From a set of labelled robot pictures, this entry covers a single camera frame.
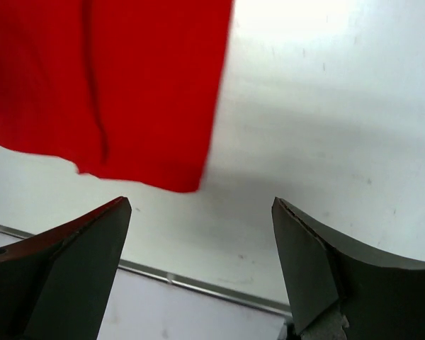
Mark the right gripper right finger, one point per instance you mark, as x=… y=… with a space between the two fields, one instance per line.
x=341 y=288

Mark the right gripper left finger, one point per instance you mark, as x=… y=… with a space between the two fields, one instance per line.
x=56 y=284

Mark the red t shirt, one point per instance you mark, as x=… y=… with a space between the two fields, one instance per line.
x=126 y=90

